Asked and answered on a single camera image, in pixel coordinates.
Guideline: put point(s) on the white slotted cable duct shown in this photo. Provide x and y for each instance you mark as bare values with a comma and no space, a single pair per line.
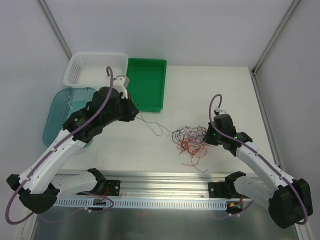
176,204

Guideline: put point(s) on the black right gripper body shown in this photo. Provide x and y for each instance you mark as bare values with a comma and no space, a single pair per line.
208,137

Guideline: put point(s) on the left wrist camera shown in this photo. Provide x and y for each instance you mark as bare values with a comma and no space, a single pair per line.
120,83

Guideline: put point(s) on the teal transparent plastic bin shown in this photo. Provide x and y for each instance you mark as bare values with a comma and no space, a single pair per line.
65,102

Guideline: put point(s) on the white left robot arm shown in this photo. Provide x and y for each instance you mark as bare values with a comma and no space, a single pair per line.
37,188

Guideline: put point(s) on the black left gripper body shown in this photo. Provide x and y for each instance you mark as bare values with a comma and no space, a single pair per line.
130,111

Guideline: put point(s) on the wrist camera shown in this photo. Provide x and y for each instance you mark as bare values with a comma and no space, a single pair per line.
218,111
120,83

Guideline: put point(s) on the white perforated plastic basket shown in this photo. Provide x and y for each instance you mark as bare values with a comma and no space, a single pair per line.
88,69

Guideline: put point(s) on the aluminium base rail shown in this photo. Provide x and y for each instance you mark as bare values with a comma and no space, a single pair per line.
164,185

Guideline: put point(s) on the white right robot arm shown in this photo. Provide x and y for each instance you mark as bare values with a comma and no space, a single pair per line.
288,200

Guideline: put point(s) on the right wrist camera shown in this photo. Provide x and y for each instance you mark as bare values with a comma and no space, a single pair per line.
218,111

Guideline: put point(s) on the green plastic tray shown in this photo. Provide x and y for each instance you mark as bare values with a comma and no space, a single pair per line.
147,83

